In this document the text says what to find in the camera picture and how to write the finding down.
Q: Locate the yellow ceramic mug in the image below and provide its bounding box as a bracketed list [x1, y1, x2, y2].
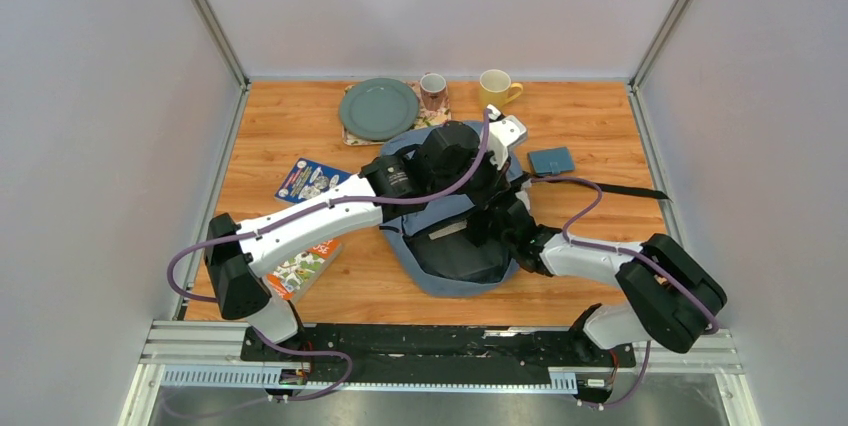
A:
[479, 69, 524, 109]

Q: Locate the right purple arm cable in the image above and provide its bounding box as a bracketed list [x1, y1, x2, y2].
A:
[529, 175, 722, 411]

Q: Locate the pink patterned mug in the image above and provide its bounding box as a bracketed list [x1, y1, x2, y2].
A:
[419, 72, 448, 111]

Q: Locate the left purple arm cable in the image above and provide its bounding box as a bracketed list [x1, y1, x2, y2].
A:
[165, 108, 493, 404]

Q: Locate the blue fabric backpack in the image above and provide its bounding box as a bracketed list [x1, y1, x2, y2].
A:
[377, 120, 672, 300]

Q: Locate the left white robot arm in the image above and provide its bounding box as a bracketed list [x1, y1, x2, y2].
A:
[204, 106, 528, 361]

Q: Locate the dark blue paperback book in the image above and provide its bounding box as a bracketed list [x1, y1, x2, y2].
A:
[274, 158, 351, 204]

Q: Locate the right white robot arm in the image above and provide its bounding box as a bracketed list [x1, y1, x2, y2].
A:
[468, 193, 728, 365]

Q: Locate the orange treehouse book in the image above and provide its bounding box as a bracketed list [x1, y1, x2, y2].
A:
[264, 239, 343, 303]

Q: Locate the aluminium frame rail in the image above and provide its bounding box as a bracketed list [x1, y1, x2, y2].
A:
[119, 321, 760, 425]

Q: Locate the green ceramic plate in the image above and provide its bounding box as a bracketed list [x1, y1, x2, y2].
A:
[338, 78, 419, 141]

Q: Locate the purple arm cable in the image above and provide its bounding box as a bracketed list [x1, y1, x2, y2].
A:
[529, 175, 722, 411]
[165, 108, 493, 404]

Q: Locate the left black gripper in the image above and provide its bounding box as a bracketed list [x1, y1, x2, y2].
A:
[431, 142, 513, 212]

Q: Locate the teal wallet notebook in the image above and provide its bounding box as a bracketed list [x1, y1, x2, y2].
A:
[527, 147, 576, 177]

